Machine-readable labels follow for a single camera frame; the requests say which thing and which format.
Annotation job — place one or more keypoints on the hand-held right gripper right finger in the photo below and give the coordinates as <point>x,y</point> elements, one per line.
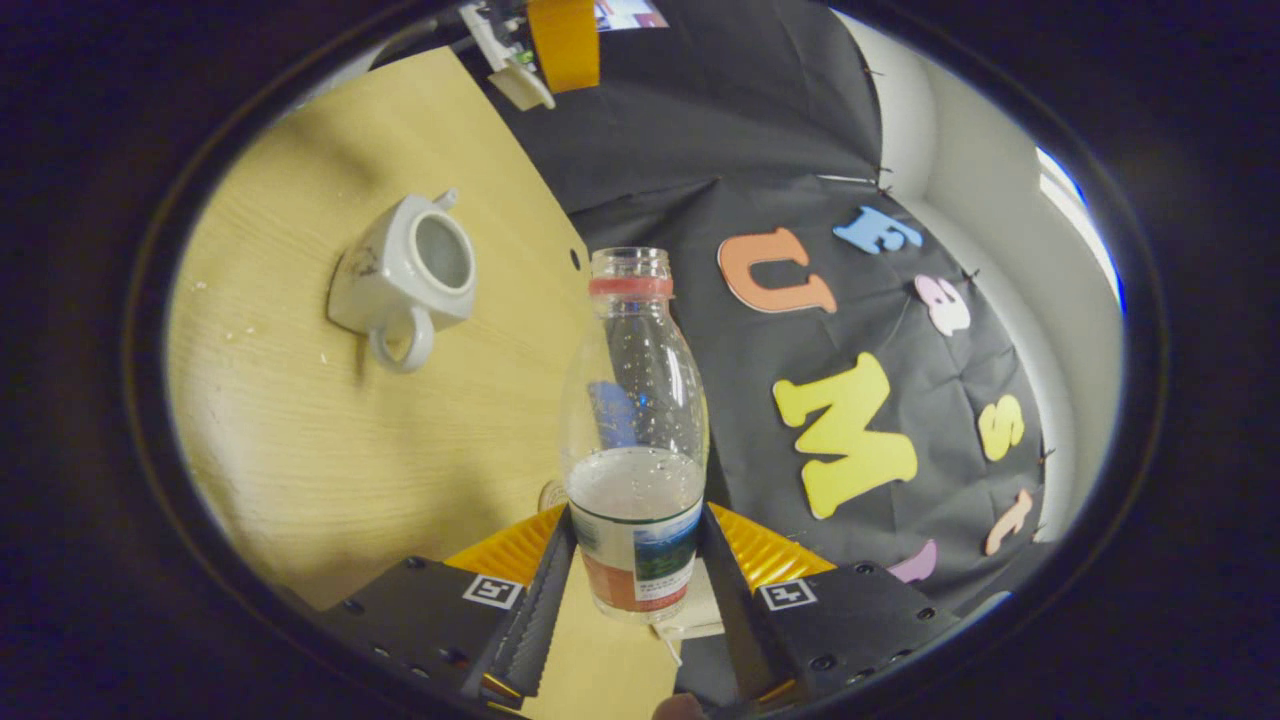
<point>735,620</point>

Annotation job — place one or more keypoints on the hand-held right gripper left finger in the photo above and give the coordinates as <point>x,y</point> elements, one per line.
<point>545,610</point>

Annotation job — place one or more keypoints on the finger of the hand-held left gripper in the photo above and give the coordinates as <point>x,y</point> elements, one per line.
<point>565,45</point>

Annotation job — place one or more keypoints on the clear plastic water bottle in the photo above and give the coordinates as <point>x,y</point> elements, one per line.
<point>635,480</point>

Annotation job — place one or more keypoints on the white ceramic teacup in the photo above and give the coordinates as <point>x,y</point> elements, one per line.
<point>395,275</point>

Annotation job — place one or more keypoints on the computer monitor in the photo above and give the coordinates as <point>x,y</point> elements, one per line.
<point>630,12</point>

